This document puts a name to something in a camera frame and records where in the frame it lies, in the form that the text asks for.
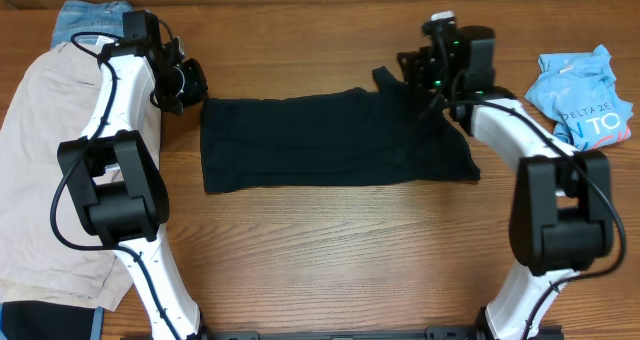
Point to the black t-shirt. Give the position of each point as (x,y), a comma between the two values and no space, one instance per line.
(350,138)

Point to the black garment with blue trim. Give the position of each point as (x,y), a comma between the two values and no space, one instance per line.
(32,320)

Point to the light blue printed t-shirt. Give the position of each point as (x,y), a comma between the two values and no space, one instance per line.
(578,92)

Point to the blue denim jeans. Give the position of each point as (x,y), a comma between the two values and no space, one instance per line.
(79,16)

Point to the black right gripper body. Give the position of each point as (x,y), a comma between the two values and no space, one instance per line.
(423,79)

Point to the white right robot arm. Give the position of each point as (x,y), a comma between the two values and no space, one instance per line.
(562,217)

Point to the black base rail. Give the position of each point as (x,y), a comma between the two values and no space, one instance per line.
(350,334)

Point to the beige shorts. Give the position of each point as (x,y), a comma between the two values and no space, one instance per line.
(61,98)

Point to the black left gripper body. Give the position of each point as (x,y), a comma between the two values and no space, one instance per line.
(180,88)

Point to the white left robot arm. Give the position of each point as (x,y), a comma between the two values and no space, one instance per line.
(115,184)

